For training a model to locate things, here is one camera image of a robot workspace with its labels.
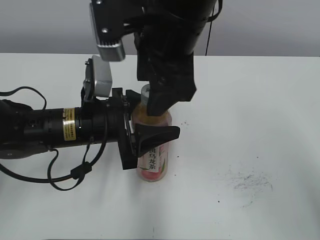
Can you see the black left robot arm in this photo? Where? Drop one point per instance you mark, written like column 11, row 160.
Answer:
column 25, row 132

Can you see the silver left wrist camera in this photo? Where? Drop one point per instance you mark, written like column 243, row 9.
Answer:
column 98, row 78

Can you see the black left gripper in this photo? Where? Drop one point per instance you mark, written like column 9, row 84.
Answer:
column 107, row 121

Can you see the white bottle cap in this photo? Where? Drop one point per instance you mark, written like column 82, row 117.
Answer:
column 145, row 93

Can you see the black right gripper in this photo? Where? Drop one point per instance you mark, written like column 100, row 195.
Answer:
column 165, row 35

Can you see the peach oolong tea bottle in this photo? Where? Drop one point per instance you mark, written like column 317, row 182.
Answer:
column 153, row 166

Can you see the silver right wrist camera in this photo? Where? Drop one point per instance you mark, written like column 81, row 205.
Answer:
column 111, row 20

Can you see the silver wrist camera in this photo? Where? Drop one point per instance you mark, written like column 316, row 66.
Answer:
column 98, row 78
column 111, row 20

